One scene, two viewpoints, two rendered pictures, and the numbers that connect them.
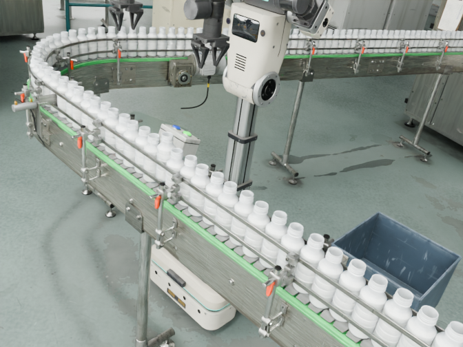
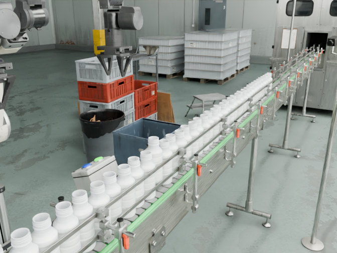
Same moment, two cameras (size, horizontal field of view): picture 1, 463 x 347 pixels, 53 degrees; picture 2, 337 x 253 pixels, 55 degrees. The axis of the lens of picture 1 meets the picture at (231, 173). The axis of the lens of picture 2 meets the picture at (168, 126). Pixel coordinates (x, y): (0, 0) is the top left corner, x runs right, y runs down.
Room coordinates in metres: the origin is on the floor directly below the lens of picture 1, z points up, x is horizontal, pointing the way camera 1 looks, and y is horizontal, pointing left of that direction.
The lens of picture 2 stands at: (1.46, 1.23, 1.59)
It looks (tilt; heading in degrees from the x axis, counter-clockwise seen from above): 19 degrees down; 259
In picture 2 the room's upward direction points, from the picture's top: straight up
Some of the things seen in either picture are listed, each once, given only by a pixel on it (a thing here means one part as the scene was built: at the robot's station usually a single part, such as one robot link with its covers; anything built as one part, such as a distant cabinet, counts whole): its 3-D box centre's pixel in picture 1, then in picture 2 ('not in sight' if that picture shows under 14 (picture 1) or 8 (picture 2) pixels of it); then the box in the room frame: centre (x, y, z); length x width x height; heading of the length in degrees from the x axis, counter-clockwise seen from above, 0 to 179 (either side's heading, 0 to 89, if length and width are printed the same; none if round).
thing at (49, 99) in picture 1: (40, 123); not in sight; (1.71, 0.82, 0.96); 0.23 x 0.10 x 0.27; 139
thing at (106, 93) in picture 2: not in sight; (107, 86); (1.44, -2.62, 0.78); 0.61 x 0.41 x 0.22; 56
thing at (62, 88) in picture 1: (65, 97); not in sight; (1.73, 0.72, 1.08); 0.06 x 0.06 x 0.17
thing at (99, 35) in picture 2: not in sight; (100, 46); (1.52, -10.27, 0.55); 0.40 x 0.40 x 1.10; 49
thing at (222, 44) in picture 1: (213, 51); (111, 61); (1.44, 0.11, 1.44); 0.07 x 0.07 x 0.09; 49
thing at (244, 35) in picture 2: not in sight; (228, 49); (-2.19, -8.00, 0.59); 1.25 x 1.03 x 1.17; 50
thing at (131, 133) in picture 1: (131, 143); (125, 191); (1.42, 0.36, 1.08); 0.06 x 0.06 x 0.17
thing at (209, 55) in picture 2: not in sight; (211, 55); (-1.23, -6.73, 0.59); 1.24 x 1.03 x 1.17; 52
